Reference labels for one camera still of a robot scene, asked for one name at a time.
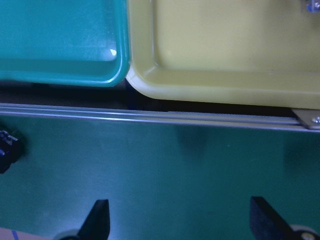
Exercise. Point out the yellow push button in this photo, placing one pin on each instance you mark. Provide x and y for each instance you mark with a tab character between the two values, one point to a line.
313	6

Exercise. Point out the green push button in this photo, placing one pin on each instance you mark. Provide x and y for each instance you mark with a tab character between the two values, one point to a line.
11	148

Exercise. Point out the green plastic tray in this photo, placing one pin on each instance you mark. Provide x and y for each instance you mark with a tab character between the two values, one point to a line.
64	42

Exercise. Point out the green conveyor belt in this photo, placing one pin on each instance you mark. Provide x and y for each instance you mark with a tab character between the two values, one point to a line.
168	175

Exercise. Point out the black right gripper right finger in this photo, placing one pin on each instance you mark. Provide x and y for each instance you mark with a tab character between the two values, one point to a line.
266	224

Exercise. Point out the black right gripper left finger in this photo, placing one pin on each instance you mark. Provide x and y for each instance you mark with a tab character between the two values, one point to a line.
97	223

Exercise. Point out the yellow plastic tray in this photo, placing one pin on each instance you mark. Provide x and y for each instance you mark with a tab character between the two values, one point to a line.
245	52

